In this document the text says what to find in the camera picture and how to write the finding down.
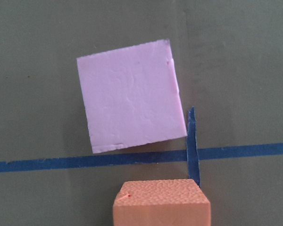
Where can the orange foam cube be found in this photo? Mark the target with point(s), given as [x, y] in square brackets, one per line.
[172, 202]

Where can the pink foam cube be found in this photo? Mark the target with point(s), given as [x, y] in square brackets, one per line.
[131, 96]

